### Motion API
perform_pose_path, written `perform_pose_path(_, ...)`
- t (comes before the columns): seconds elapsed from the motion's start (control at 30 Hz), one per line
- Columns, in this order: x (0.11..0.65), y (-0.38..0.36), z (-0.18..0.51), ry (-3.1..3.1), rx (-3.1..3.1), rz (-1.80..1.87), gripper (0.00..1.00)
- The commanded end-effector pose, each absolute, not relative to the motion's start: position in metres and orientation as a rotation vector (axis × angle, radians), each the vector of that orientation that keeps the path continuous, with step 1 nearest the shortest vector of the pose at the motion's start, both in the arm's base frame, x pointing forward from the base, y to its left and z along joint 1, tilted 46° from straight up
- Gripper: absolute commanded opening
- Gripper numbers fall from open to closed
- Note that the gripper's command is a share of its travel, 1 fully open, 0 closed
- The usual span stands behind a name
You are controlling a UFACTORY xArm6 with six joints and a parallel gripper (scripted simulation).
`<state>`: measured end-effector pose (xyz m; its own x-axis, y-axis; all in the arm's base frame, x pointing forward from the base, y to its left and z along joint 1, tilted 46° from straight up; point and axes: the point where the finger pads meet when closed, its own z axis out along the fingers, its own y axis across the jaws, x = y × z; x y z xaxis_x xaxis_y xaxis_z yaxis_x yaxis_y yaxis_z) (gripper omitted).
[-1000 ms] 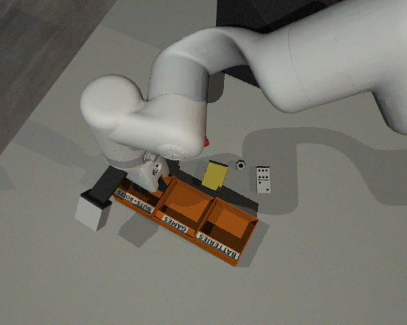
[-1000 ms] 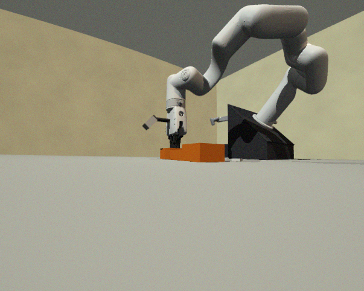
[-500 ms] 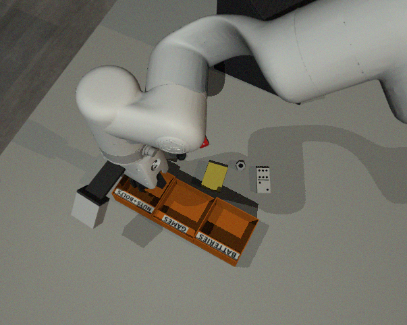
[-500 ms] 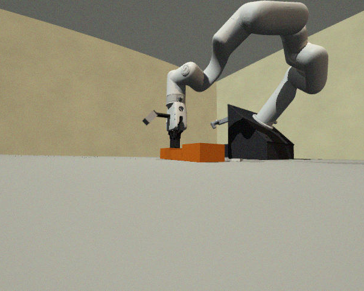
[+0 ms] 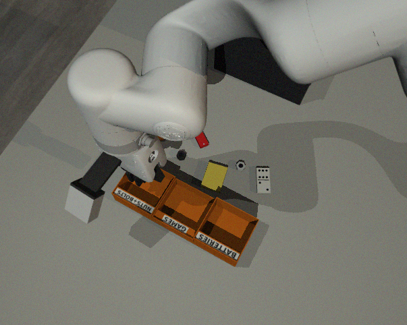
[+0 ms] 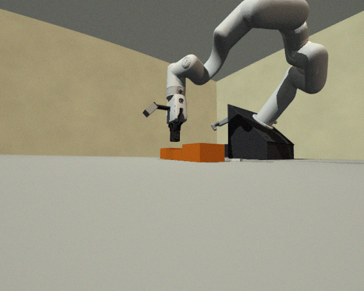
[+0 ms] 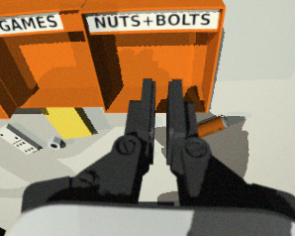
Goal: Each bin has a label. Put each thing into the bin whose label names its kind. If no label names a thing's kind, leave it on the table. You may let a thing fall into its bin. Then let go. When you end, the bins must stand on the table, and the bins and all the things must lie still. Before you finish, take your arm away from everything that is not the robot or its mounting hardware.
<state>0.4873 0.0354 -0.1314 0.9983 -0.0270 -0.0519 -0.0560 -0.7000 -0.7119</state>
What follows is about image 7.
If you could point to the white domino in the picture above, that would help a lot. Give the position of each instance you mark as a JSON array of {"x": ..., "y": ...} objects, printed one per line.
[{"x": 18, "y": 139}]

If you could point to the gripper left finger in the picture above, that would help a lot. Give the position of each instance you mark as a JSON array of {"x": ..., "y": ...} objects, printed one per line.
[{"x": 116, "y": 177}]

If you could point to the orange bin with nuts and bolts label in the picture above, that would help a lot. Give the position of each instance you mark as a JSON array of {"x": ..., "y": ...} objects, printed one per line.
[{"x": 39, "y": 70}]

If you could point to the grey hex nut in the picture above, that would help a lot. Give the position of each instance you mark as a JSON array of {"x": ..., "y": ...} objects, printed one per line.
[{"x": 54, "y": 143}]

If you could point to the orange aa battery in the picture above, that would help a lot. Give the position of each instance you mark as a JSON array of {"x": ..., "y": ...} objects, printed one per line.
[{"x": 212, "y": 126}]

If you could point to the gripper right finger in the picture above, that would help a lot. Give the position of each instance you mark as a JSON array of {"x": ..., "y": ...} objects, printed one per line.
[{"x": 210, "y": 183}]

